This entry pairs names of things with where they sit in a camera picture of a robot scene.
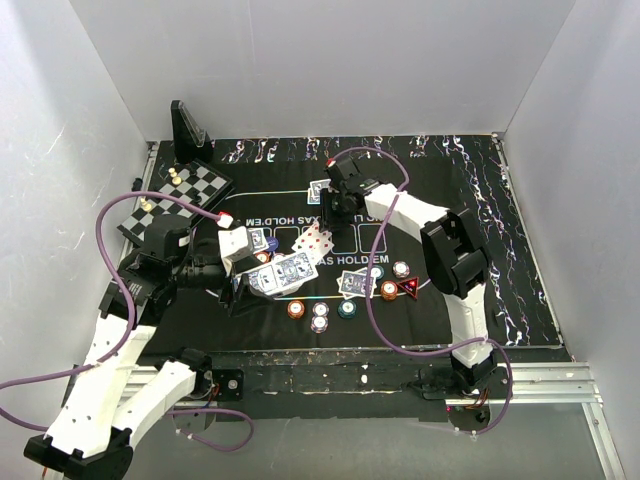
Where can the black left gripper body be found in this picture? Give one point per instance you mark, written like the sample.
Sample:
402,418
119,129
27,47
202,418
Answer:
202,271

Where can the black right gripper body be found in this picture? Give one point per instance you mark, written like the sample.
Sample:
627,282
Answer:
342,212

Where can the face-up community cards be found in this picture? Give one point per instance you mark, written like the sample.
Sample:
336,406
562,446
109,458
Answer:
314,242

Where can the dealt cards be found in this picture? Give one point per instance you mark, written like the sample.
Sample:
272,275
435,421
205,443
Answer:
314,190
356,284

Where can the blue playing card deck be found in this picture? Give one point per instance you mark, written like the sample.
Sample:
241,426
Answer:
284,275

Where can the orange chips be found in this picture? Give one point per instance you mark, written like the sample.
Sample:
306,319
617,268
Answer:
389,291
263,256

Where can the orange poker chip stack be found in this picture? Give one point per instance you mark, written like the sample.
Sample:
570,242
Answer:
295,309

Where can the green chips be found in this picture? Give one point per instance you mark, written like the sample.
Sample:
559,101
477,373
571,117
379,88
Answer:
377,271

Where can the pink chips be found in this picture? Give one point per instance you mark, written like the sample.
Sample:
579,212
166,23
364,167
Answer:
401,269

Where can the pink chip front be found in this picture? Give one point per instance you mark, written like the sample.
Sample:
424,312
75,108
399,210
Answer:
319,324

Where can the green poker chip stack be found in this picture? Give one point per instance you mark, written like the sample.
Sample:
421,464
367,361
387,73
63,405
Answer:
347,309

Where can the red black all-in marker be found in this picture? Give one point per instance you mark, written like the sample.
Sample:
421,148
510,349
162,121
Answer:
410,286

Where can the blue small blind button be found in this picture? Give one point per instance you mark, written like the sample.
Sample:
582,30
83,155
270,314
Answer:
273,243

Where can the dealt card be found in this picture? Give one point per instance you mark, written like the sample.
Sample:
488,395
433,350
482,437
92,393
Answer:
258,239

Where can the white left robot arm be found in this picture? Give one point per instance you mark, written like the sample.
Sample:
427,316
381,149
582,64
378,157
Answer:
97,431

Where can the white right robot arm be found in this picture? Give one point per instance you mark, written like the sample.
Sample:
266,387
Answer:
456,259

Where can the black poker table mat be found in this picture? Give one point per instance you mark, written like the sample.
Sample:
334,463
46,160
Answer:
271,177

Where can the black white chess board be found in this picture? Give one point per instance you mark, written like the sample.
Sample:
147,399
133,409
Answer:
201,185

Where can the gold chess pieces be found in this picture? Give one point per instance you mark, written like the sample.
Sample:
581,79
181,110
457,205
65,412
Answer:
175,178

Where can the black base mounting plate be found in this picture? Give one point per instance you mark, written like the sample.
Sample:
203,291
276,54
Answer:
362,384

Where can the black triangular card stand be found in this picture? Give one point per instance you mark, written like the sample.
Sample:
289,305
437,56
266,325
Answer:
191,142

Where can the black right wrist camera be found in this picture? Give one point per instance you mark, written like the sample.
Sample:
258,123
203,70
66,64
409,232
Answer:
345,175

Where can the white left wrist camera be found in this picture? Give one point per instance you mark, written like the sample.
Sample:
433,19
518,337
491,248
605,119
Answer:
235,244

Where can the aluminium rail frame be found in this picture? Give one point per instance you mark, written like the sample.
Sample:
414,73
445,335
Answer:
528,383

